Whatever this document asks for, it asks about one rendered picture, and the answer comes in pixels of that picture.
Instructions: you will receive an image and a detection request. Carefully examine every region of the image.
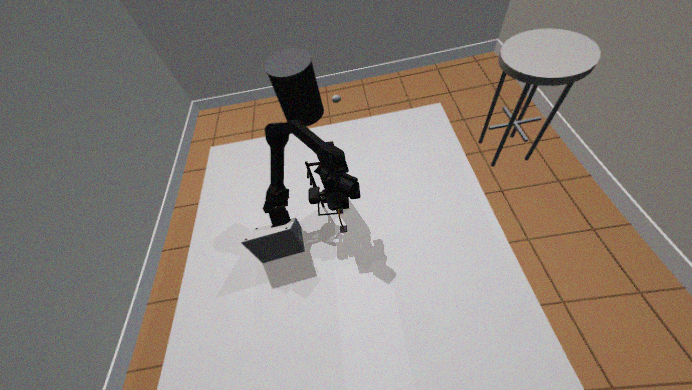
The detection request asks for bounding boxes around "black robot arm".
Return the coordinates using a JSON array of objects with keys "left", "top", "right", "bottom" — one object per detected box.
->
[{"left": 263, "top": 120, "right": 359, "bottom": 228}]

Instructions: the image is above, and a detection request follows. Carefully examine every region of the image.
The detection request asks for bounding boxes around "black power strip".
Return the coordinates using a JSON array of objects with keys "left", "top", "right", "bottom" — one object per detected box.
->
[{"left": 326, "top": 141, "right": 349, "bottom": 209}]

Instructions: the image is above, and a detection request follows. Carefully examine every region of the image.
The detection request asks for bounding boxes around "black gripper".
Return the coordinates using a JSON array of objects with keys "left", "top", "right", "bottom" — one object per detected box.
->
[{"left": 309, "top": 187, "right": 360, "bottom": 204}]

